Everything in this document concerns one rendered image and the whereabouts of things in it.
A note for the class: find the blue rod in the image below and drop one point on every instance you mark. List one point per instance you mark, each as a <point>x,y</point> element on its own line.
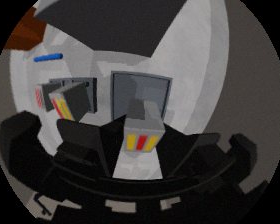
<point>49,57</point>

